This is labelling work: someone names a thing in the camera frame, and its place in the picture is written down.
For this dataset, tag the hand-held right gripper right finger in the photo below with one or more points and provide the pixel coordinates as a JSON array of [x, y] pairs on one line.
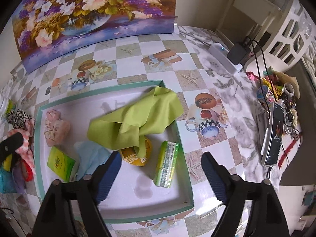
[[214, 177]]

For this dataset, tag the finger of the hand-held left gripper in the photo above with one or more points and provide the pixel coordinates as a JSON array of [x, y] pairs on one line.
[[9, 145]]

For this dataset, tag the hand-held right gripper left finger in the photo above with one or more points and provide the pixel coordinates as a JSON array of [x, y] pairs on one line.
[[108, 177]]

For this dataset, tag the yellow sponge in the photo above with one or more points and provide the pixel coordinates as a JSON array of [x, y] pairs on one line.
[[8, 163]]

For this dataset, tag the pink floral scrunchie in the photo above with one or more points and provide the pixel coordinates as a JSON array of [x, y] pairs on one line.
[[27, 153]]

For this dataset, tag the leopard print scrunchie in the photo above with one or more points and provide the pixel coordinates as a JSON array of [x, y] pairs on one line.
[[17, 117]]

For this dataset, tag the blue face mask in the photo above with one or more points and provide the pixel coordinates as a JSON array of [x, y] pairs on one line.
[[91, 153]]

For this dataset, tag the round yellow packet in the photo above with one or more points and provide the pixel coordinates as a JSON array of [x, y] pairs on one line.
[[133, 159]]

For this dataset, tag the purple cloth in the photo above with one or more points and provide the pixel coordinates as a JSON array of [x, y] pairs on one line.
[[19, 180]]

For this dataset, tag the teal rimmed white tray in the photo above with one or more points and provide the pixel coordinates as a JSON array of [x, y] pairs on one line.
[[153, 200]]

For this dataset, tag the pink patterned cloth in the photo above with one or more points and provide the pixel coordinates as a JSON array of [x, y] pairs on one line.
[[56, 128]]

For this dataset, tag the green tissue pack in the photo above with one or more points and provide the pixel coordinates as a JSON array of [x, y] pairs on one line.
[[60, 163], [166, 164]]

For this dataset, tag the lime green cloth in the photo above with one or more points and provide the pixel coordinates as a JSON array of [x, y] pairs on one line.
[[138, 118]]

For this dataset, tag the smartphone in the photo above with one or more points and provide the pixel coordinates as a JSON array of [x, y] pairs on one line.
[[275, 133]]

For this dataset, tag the grey leaf tablecloth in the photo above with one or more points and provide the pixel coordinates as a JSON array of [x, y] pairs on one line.
[[229, 88]]

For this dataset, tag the pile of small trinkets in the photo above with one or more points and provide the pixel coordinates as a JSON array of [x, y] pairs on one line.
[[279, 88]]

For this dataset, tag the white power strip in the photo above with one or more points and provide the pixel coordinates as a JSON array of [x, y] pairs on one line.
[[222, 56]]

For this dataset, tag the black charger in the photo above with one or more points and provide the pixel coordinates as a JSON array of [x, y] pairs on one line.
[[237, 53]]

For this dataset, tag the floral painting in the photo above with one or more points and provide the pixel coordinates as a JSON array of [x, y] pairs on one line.
[[86, 9]]

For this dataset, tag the white frame shelf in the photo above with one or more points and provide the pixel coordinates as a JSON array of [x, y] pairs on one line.
[[246, 9]]

